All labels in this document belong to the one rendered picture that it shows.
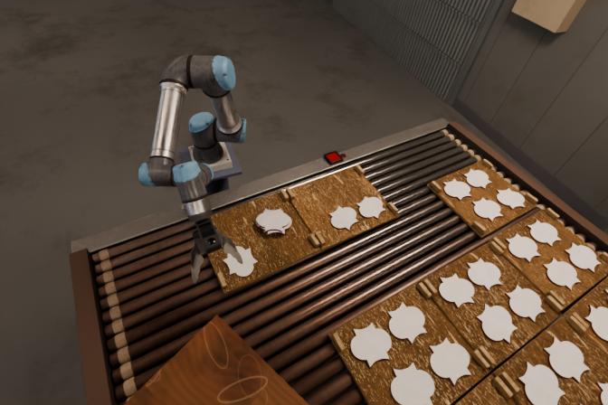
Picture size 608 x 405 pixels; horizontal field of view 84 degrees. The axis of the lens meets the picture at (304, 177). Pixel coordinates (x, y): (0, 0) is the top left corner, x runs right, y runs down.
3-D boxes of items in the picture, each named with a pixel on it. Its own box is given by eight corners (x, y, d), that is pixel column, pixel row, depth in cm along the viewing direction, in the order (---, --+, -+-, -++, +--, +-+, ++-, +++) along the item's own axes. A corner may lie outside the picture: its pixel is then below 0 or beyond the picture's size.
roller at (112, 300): (102, 302, 120) (98, 296, 116) (468, 153, 197) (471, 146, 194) (105, 315, 117) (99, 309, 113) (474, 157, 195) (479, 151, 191)
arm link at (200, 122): (195, 131, 168) (189, 108, 158) (222, 132, 169) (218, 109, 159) (190, 147, 160) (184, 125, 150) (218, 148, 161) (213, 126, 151)
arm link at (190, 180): (201, 158, 102) (193, 162, 94) (212, 192, 104) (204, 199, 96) (176, 164, 102) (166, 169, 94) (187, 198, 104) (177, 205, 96)
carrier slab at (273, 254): (194, 223, 141) (194, 221, 140) (281, 193, 157) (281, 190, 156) (224, 295, 121) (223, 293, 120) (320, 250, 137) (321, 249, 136)
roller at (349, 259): (115, 372, 106) (109, 367, 102) (503, 181, 183) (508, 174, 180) (118, 387, 103) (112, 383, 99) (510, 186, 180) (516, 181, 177)
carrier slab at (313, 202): (283, 192, 157) (284, 190, 156) (355, 167, 173) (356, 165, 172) (321, 251, 137) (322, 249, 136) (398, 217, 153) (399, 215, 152)
